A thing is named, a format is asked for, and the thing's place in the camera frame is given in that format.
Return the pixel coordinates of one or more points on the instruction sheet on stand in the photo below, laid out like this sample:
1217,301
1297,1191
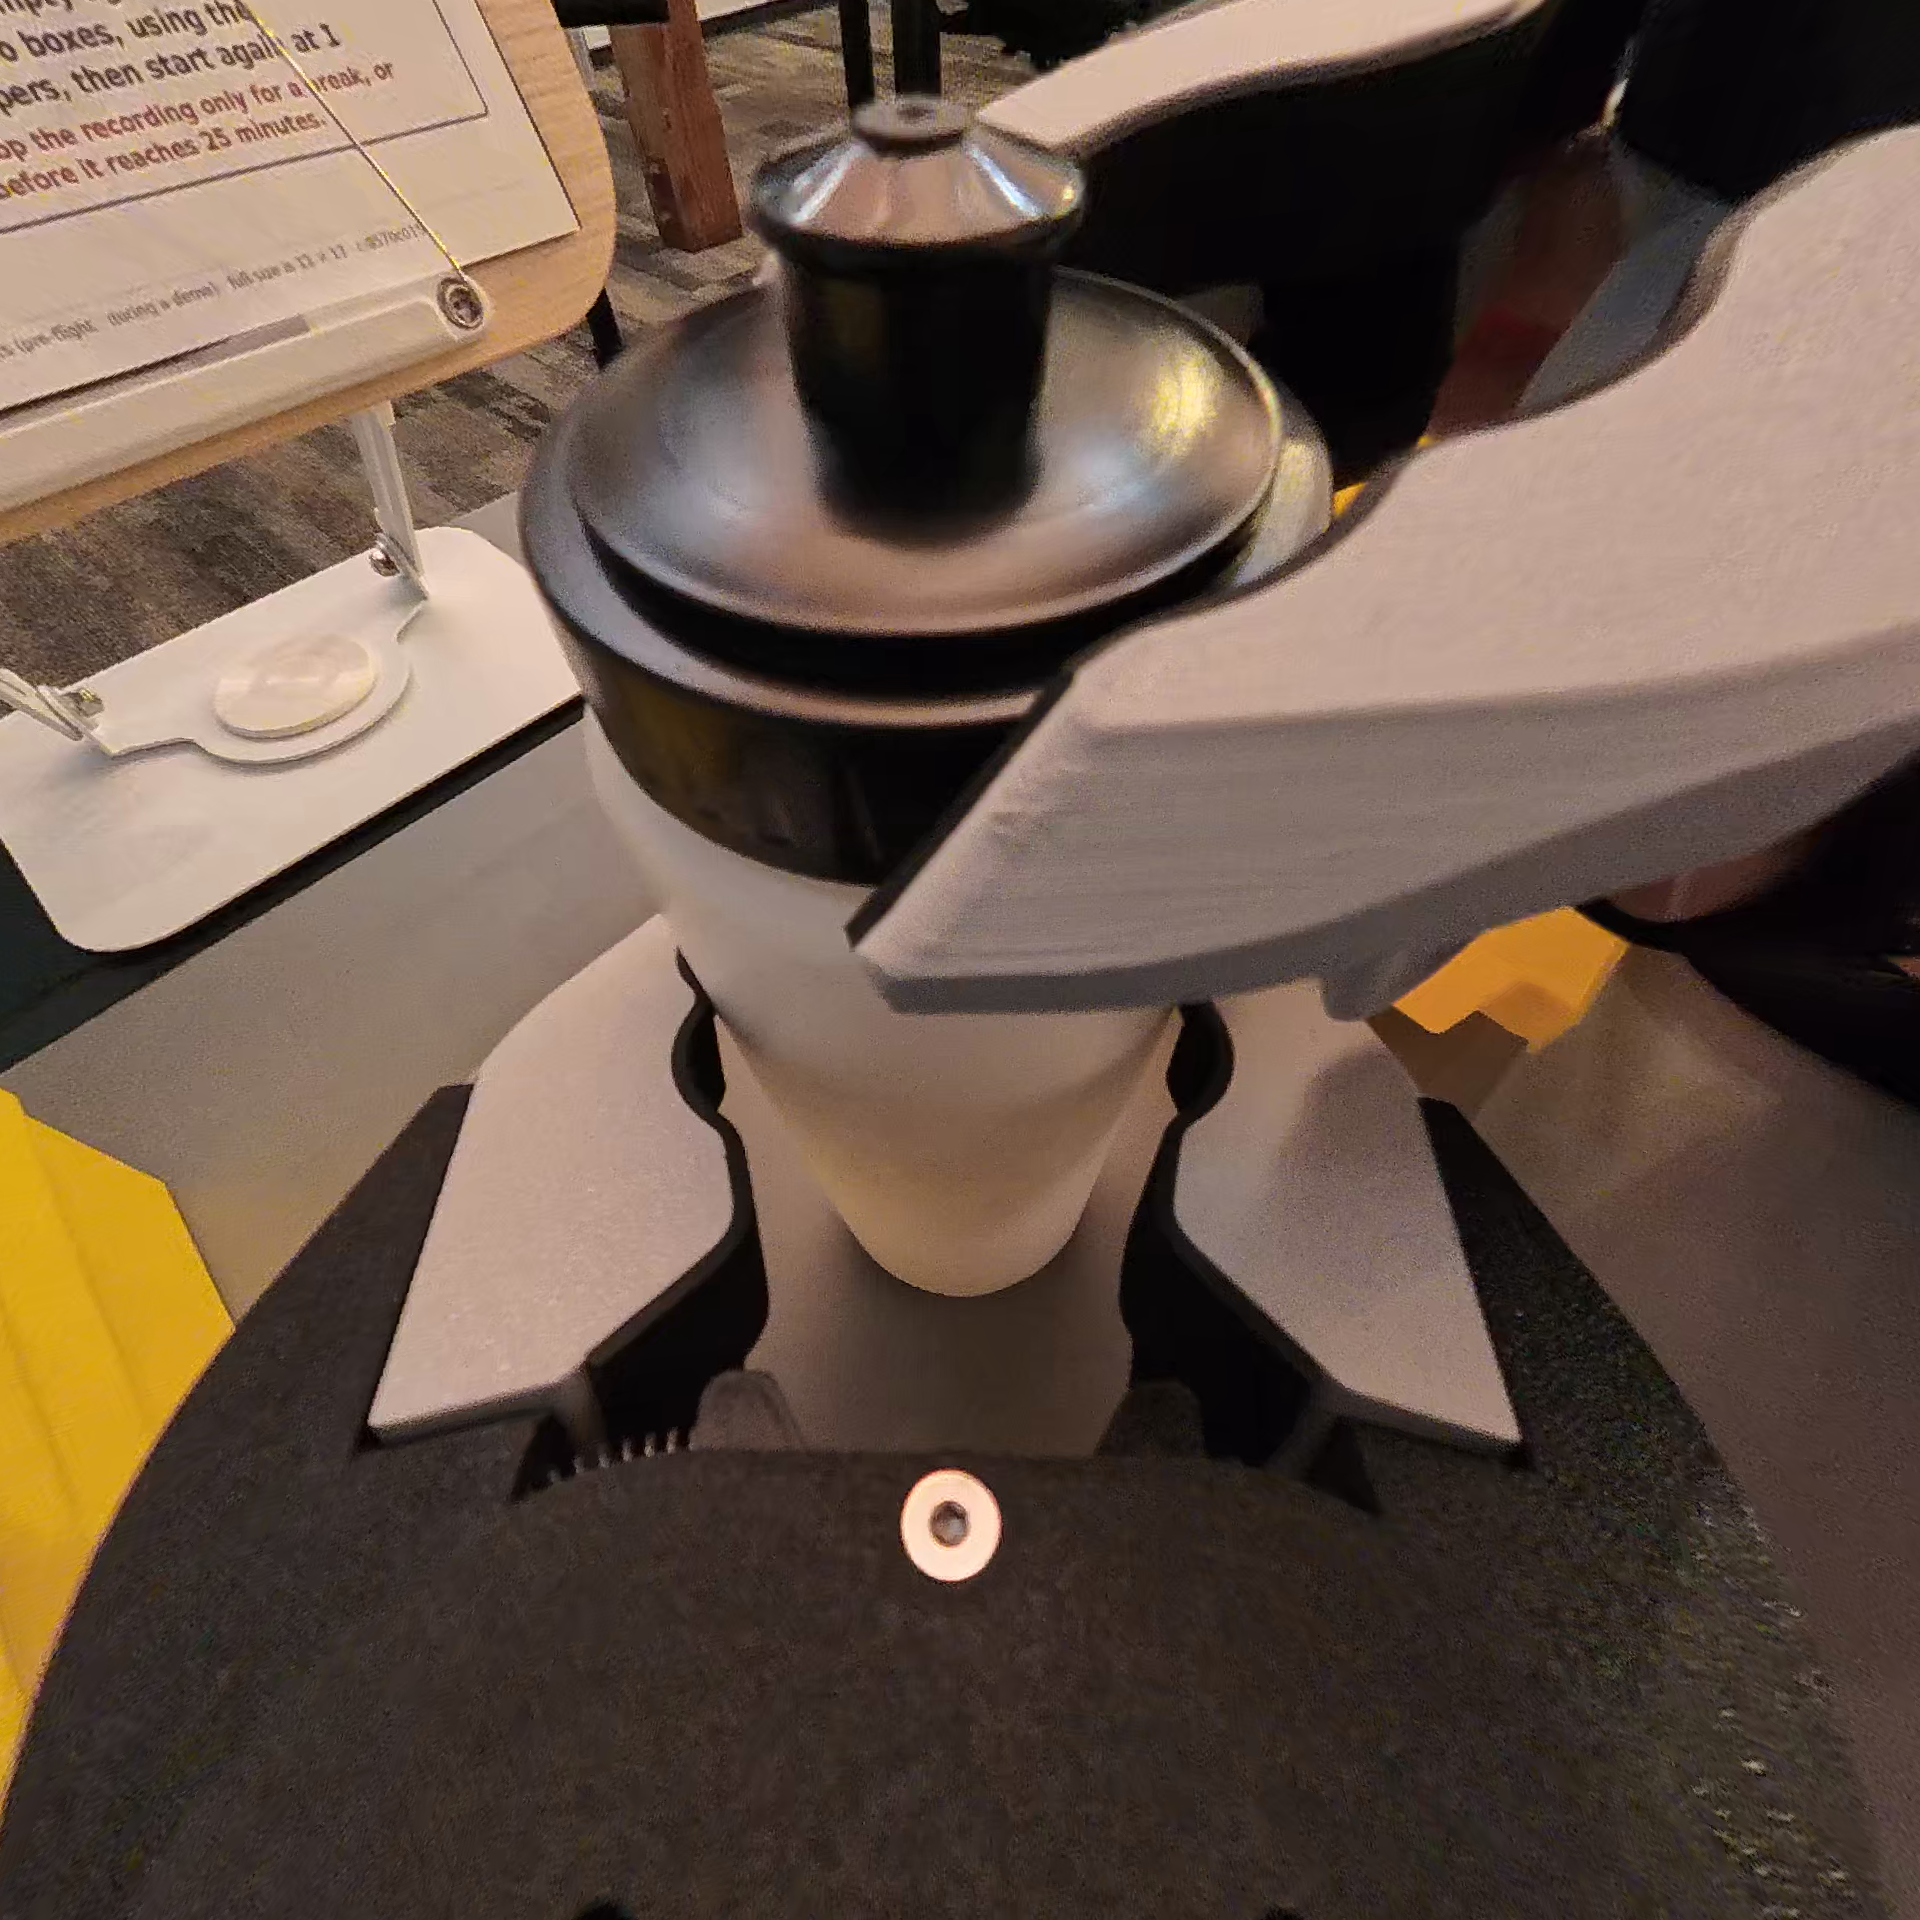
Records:
580,149

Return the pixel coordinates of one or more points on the black bottle lid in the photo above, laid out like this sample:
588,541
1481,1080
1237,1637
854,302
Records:
721,720

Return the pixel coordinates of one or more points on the metal stand bracket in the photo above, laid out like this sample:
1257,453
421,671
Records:
394,510

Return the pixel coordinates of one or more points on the round white disc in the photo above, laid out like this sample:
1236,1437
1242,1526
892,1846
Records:
297,686

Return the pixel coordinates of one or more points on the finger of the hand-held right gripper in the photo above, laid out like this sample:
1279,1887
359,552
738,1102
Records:
1276,61
1501,674

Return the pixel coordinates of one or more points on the white paper sign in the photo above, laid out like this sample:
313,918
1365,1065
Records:
226,224

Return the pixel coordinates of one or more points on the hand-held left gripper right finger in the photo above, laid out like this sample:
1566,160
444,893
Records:
1337,1244

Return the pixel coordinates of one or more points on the yellow plastic bin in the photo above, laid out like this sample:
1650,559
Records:
1530,974
91,1349

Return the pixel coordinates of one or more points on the white stand base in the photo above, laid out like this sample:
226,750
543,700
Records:
226,855

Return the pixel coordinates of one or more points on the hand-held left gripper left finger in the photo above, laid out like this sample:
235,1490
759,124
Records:
557,1201

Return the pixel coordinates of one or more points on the wooden post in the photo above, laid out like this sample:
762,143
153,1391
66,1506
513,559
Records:
676,135

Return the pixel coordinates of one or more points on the white plastic bottle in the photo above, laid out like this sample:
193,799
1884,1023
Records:
932,1125

